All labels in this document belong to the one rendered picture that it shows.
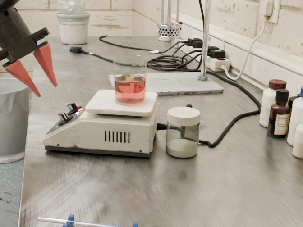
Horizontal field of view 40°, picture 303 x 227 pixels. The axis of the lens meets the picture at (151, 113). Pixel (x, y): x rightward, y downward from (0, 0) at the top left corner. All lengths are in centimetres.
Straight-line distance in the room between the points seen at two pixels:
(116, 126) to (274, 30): 67
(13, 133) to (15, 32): 169
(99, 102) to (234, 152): 27
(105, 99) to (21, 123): 166
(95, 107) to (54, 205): 20
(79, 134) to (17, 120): 165
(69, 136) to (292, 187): 39
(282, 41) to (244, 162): 53
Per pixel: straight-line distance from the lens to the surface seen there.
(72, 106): 82
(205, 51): 120
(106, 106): 74
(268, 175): 72
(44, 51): 74
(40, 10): 315
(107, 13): 318
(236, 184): 68
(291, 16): 118
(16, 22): 74
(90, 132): 73
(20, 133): 243
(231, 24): 150
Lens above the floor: 108
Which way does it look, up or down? 20 degrees down
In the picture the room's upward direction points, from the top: 2 degrees clockwise
